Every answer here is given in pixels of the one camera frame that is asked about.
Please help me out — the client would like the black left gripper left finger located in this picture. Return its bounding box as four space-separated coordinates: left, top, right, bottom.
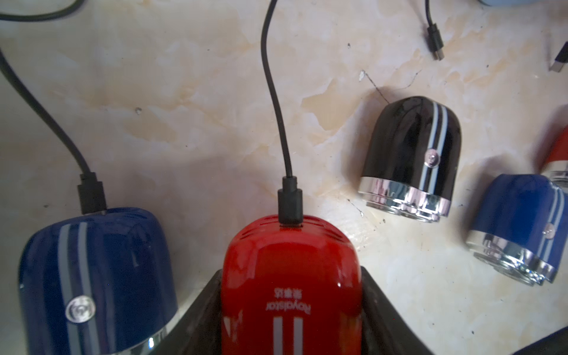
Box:
152 269 222 355

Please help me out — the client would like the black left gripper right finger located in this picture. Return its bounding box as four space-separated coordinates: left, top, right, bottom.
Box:
361 267 432 355

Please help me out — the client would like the red electric shaver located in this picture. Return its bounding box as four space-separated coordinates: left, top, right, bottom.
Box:
220 215 362 354
541 127 568 192

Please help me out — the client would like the blue electric shaver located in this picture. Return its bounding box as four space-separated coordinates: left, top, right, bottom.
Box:
466 174 567 286
19 208 178 354

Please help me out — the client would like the black cable of red shaver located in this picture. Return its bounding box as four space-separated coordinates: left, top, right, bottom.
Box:
259 0 305 226

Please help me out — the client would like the black electric shaver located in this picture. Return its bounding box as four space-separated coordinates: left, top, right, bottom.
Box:
358 96 462 223

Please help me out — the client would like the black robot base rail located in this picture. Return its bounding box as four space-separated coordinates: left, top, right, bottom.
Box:
514 327 568 355

